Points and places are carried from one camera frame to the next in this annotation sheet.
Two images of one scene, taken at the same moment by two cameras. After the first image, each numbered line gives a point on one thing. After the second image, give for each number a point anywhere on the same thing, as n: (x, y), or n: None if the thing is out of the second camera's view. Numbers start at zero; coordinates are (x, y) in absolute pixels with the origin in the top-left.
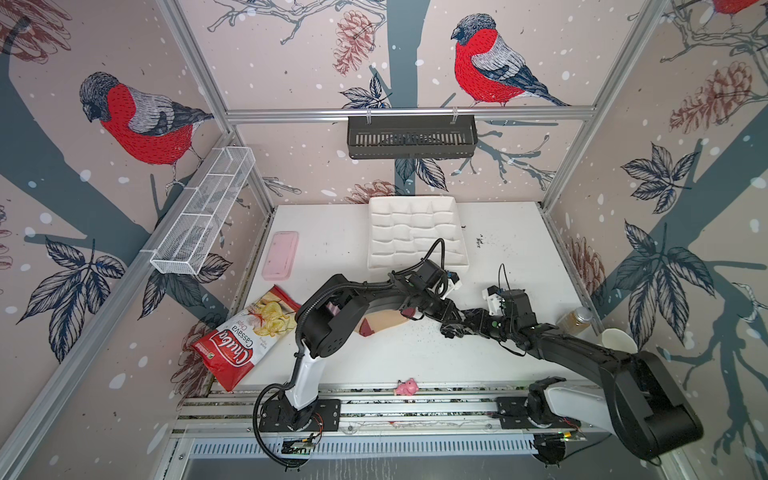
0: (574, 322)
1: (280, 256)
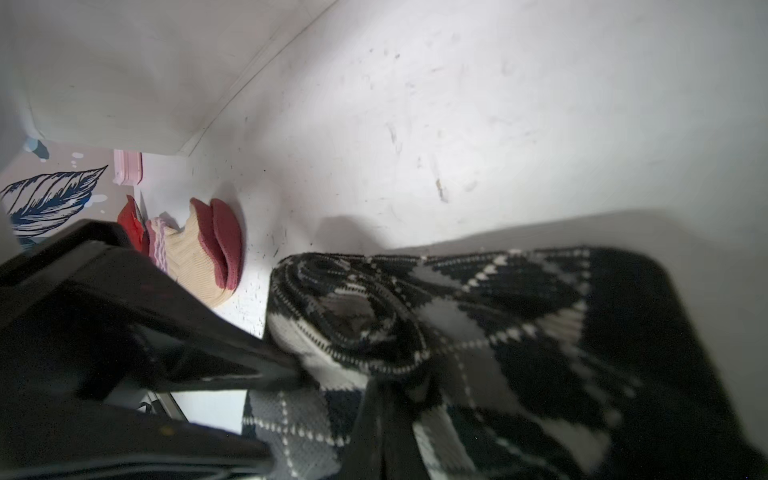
0: None
1: (128, 167)
